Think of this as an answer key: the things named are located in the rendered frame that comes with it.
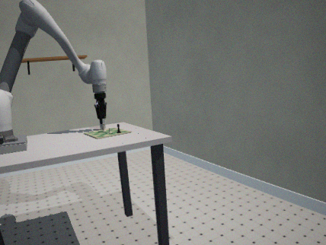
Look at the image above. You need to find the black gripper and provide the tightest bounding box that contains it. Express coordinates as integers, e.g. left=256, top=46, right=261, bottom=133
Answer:
left=94, top=93, right=107, bottom=129

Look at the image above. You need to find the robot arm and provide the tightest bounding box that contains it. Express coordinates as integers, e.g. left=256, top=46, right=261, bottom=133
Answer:
left=0, top=0, right=107, bottom=143

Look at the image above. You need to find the green and cream checkered board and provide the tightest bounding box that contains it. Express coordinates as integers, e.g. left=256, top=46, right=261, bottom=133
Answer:
left=84, top=128, right=131, bottom=139

